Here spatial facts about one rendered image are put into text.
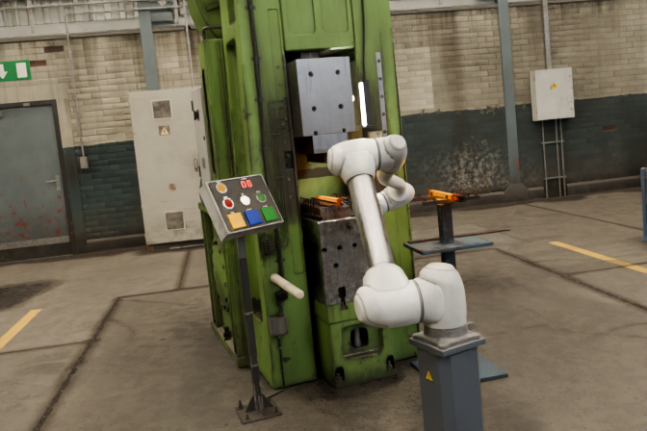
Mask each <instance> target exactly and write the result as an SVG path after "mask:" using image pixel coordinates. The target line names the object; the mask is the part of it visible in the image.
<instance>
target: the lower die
mask: <svg viewBox="0 0 647 431"><path fill-rule="evenodd" d="M311 199H314V200H318V201H319V202H320V205H319V203H318V202H317V204H316V202H314V209H315V215H317V216H321V217H322V218H323V220H325V219H332V218H338V217H345V216H350V215H352V214H354V212H353V211H352V210H351V208H348V207H346V208H345V209H343V208H342V207H341V206H340V205H338V204H337V202H335V201H330V200H326V199H321V198H317V196H314V197H311ZM335 216H336V217H335Z"/></svg>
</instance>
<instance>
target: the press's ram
mask: <svg viewBox="0 0 647 431"><path fill-rule="evenodd" d="M286 66H287V76H288V86H289V95H290V105H291V115H292V124H293V134H294V138H298V137H310V136H318V135H328V134H338V133H347V132H355V131H356V129H355V118H354V107H353V101H354V96H352V87H351V77H350V66H349V57H333V58H317V59H300V60H294V61H292V62H289V63H286Z"/></svg>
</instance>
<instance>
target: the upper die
mask: <svg viewBox="0 0 647 431"><path fill-rule="evenodd" d="M346 140H349V139H348V133H338V134H328V135H318V136H310V137H298V138H294V144H295V152H296V154H318V153H327V151H328V150H329V149H330V148H331V147H332V146H334V145H335V144H338V143H340V142H343V141H346Z"/></svg>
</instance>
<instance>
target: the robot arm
mask: <svg viewBox="0 0 647 431"><path fill-rule="evenodd" d="M406 156H407V147H406V142H405V140H404V138H403V137H402V136H400V135H391V136H388V137H386V138H377V139H352V140H346V141H343V142H340V143H338V144H335V145H334V146H332V147H331V148H330V149H329V150H328V151H327V167H328V169H329V171H330V172H331V173H332V174H334V175H336V176H340V177H341V178H342V180H343V181H344V183H345V184H346V185H347V186H348V187H349V192H350V197H351V200H349V201H346V200H345V199H340V206H341V207H342V208H343V209H345V208H346V207H348V208H351V210H352V211H353V212H354V213H355V217H356V220H357V225H358V229H359V233H360V238H361V241H362V245H363V250H364V254H365V258H366V263H367V267H368V271H367V272H366V274H365V276H364V278H363V287H361V288H359V289H358V291H357V292H356V294H355V297H354V309H355V312H356V315H357V317H358V319H359V320H360V321H361V322H362V323H364V324H366V325H368V326H372V327H376V328H395V327H402V326H407V325H411V324H415V323H423V324H424V331H422V332H419V333H415V334H413V335H412V336H413V340H418V341H421V342H425V343H428V344H431V345H433V346H436V347H438V348H439V349H441V350H446V349H449V348H450V347H453V346H456V345H459V344H462V343H465V342H469V341H473V340H479V339H480V333H476V332H473V331H471V330H473V329H474V328H475V327H476V325H475V323H474V322H473V321H467V318H466V316H467V308H466V296H465V291H464V286H463V283H462V280H461V277H460V275H459V273H458V272H457V271H456V269H455V268H454V267H453V265H451V264H446V263H431V264H428V265H427V266H424V267H423V268H422V269H421V271H420V273H419V274H420V275H419V277H417V278H415V279H413V280H408V278H407V277H406V275H405V274H404V272H403V270H402V269H401V268H400V267H399V266H396V265H395V262H394V258H393V254H392V250H391V246H390V242H389V239H388V235H387V231H386V227H385V223H384V219H383V214H385V213H387V212H390V211H393V210H396V209H397V208H400V207H402V206H404V205H406V204H407V203H409V202H410V201H411V200H412V199H413V197H414V194H415V191H414V189H413V187H412V186H411V185H410V184H407V183H405V182H404V181H403V179H402V178H400V177H398V176H395V175H394V174H395V173H397V172H398V171H399V170H400V168H401V167H402V165H403V164H404V161H405V159H406ZM376 171H377V173H376V176H377V180H378V181H379V183H380V184H382V185H383V186H386V187H387V188H385V189H384V190H383V191H382V192H379V193H376V189H375V182H374V178H375V172H376Z"/></svg>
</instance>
